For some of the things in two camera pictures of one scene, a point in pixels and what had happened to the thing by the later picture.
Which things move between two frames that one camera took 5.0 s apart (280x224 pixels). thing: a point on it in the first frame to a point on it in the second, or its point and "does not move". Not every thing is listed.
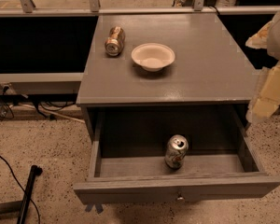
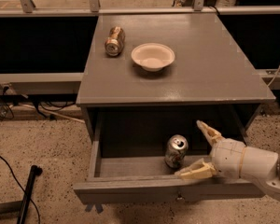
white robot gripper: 279,36 to 228,157
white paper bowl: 153,57 does not move
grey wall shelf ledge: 35,83 does not move
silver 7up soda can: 176,149 does not move
